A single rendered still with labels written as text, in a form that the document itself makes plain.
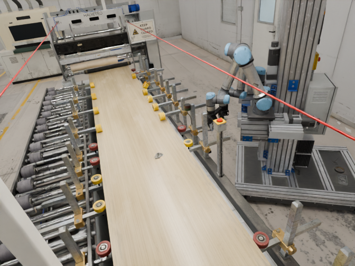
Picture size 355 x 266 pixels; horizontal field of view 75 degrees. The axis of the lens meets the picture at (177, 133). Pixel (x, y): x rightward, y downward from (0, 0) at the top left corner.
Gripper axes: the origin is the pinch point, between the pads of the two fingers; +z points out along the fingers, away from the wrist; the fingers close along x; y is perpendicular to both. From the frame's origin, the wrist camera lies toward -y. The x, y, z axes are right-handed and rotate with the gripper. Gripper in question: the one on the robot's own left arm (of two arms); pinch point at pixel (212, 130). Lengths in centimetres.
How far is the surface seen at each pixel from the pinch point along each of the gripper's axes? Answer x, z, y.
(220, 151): 11.7, -3.8, -34.8
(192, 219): 54, 2, -77
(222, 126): 10.3, -26.5, -36.4
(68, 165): 119, -15, -11
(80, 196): 119, 10, -18
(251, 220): 14, 22, -80
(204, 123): 11.9, -15.2, -8.7
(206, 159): 12.2, 22.3, -9.9
